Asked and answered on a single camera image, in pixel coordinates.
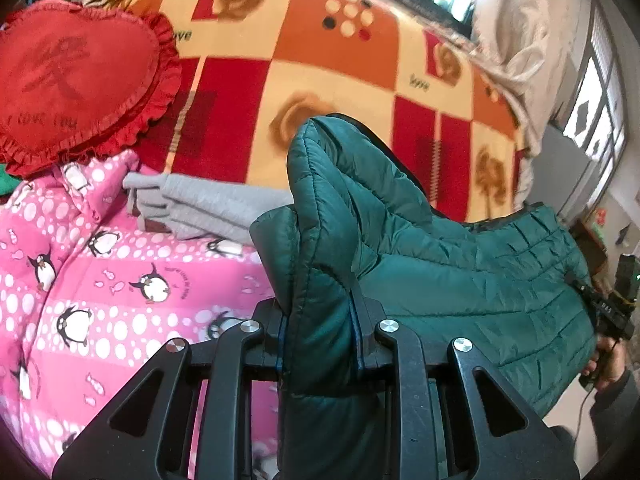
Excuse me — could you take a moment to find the red orange checkered blanket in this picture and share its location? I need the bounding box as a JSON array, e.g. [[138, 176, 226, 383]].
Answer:
[[114, 0, 524, 222]]

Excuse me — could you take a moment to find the beige curtain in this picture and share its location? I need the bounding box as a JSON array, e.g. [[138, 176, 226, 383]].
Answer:
[[472, 0, 582, 157]]

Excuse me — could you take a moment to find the grey folded sweater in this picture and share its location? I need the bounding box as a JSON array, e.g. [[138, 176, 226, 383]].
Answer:
[[122, 172, 293, 245]]

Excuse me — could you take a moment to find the red heart-shaped pillow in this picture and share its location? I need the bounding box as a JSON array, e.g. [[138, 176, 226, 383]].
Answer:
[[1, 0, 181, 179]]

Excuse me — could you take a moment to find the person's right hand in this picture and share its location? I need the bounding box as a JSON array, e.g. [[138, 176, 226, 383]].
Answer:
[[582, 335, 626, 392]]

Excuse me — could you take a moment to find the small green cloth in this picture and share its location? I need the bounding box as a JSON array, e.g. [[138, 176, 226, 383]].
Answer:
[[0, 164, 21, 197]]

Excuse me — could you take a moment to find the green puffer jacket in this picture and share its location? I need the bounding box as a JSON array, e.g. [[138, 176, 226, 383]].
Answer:
[[250, 116, 596, 479]]

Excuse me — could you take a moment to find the pink penguin bed sheet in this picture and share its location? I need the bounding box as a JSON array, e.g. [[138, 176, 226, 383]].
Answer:
[[1, 151, 271, 474]]

